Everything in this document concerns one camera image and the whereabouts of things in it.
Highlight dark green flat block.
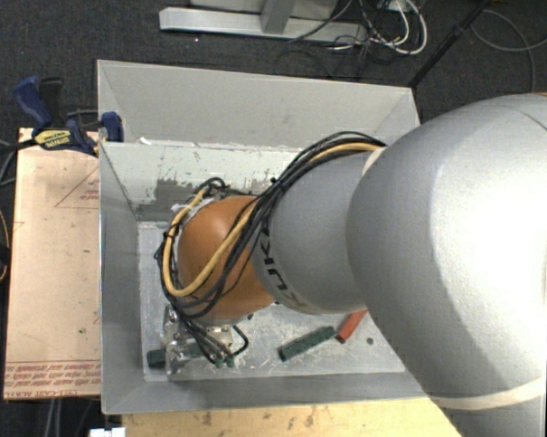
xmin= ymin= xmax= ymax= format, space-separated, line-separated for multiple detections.
xmin=145 ymin=348 xmax=168 ymax=370
xmin=277 ymin=323 xmax=336 ymax=365

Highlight brown cardboard board red print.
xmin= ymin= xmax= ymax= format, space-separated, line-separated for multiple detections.
xmin=2 ymin=126 xmax=114 ymax=405

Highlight red-brown flat block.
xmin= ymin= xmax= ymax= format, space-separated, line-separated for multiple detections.
xmin=335 ymin=308 xmax=369 ymax=346

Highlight grey metal bin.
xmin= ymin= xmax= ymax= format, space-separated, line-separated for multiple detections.
xmin=81 ymin=59 xmax=440 ymax=430

